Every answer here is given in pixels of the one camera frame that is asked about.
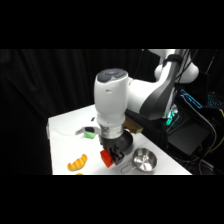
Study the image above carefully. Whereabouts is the orange toy croissant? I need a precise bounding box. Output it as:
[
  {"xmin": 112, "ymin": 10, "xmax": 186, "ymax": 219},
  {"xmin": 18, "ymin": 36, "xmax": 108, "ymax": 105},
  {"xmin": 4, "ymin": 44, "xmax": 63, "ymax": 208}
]
[{"xmin": 67, "ymin": 153, "xmax": 89, "ymax": 172}]

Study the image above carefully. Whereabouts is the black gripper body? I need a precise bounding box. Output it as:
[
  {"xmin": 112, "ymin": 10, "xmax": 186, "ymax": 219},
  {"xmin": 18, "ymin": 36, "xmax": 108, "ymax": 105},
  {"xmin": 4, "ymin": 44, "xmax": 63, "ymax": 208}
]
[{"xmin": 99, "ymin": 132, "xmax": 128, "ymax": 158}]

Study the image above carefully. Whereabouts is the device with blue light strip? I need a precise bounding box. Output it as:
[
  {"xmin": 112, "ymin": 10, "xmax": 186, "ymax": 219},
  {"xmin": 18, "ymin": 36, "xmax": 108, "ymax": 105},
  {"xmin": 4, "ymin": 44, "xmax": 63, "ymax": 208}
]
[{"xmin": 179, "ymin": 88, "xmax": 204, "ymax": 110}]

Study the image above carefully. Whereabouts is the large green block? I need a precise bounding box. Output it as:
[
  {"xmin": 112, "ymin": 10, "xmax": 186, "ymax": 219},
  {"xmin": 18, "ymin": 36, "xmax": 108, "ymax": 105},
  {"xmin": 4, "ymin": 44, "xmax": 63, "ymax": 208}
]
[{"xmin": 83, "ymin": 131, "xmax": 98, "ymax": 140}]

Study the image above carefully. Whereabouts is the tan wrist-mounted block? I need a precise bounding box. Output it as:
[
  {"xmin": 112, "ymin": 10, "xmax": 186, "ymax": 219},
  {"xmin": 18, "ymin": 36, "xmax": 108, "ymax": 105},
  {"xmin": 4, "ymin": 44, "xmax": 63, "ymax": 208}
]
[{"xmin": 123, "ymin": 118, "xmax": 144, "ymax": 135}]

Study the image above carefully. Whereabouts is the red cube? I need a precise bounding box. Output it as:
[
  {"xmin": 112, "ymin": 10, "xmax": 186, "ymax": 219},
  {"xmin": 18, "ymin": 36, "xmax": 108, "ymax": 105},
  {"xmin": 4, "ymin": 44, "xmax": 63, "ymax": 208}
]
[{"xmin": 99, "ymin": 148, "xmax": 116, "ymax": 168}]

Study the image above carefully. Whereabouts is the small steel saucepan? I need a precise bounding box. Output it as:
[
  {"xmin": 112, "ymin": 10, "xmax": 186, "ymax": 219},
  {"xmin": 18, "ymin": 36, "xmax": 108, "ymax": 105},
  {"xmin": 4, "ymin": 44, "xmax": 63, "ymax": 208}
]
[{"xmin": 119, "ymin": 147, "xmax": 158, "ymax": 175}]

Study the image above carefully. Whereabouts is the yellow cable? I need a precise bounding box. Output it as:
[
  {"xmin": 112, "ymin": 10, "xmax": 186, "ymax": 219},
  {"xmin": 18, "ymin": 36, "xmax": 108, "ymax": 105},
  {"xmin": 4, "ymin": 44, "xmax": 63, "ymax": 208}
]
[{"xmin": 211, "ymin": 108, "xmax": 224, "ymax": 153}]

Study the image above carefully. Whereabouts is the black bowl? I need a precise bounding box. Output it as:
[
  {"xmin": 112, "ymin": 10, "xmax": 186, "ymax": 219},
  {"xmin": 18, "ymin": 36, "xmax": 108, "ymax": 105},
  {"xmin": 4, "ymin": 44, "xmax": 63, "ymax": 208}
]
[{"xmin": 119, "ymin": 129, "xmax": 135, "ymax": 156}]

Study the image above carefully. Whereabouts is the blue lit keyboard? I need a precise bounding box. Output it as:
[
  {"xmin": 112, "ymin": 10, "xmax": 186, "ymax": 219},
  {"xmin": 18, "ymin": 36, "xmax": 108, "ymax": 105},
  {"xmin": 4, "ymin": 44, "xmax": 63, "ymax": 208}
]
[{"xmin": 206, "ymin": 94, "xmax": 224, "ymax": 110}]

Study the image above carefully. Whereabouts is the grey cable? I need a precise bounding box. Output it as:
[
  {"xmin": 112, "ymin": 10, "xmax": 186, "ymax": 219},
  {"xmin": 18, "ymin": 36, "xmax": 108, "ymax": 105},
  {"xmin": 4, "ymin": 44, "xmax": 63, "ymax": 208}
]
[{"xmin": 185, "ymin": 101, "xmax": 218, "ymax": 152}]

